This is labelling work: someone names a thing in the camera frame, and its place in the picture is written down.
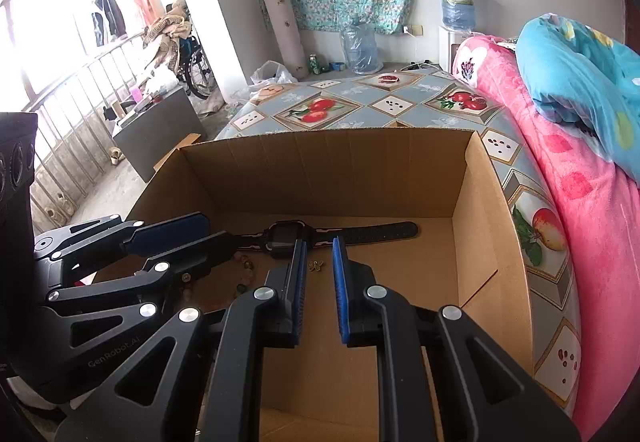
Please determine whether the rolled pink mat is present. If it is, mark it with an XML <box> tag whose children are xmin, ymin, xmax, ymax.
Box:
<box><xmin>264</xmin><ymin>0</ymin><xmax>309</xmax><ymax>80</ymax></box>

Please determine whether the white plastic bag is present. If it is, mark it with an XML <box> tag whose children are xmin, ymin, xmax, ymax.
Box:
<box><xmin>250</xmin><ymin>60</ymin><xmax>297</xmax><ymax>86</ymax></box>

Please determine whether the grey low cabinet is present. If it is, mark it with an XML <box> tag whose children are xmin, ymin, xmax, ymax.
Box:
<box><xmin>112</xmin><ymin>88</ymin><xmax>206</xmax><ymax>182</ymax></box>

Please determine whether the empty water jug on floor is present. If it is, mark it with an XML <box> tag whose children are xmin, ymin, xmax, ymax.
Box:
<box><xmin>341</xmin><ymin>19</ymin><xmax>383</xmax><ymax>75</ymax></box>

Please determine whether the wheelchair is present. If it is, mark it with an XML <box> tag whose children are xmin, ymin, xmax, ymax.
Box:
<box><xmin>174</xmin><ymin>4</ymin><xmax>219</xmax><ymax>101</ymax></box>

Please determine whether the blue floral quilt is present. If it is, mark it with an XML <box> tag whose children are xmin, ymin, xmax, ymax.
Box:
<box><xmin>515</xmin><ymin>13</ymin><xmax>639</xmax><ymax>180</ymax></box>

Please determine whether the metal balcony railing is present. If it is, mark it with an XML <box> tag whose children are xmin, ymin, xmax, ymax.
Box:
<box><xmin>27</xmin><ymin>34</ymin><xmax>143</xmax><ymax>234</ymax></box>

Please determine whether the black purple smart watch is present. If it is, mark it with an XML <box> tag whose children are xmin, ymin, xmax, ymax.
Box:
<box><xmin>235</xmin><ymin>220</ymin><xmax>420</xmax><ymax>259</ymax></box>

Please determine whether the blue water bottle on dispenser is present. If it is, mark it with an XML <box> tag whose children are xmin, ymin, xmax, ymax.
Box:
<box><xmin>442</xmin><ymin>0</ymin><xmax>476</xmax><ymax>32</ymax></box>

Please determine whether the brown cardboard box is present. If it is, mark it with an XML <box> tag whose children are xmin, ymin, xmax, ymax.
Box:
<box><xmin>92</xmin><ymin>127</ymin><xmax>535</xmax><ymax>442</ymax></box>

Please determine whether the pink blanket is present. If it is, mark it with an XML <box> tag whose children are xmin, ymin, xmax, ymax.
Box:
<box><xmin>452</xmin><ymin>35</ymin><xmax>639</xmax><ymax>440</ymax></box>

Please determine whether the fruit pattern table cloth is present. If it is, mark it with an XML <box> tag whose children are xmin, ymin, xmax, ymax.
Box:
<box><xmin>215</xmin><ymin>69</ymin><xmax>582</xmax><ymax>412</ymax></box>

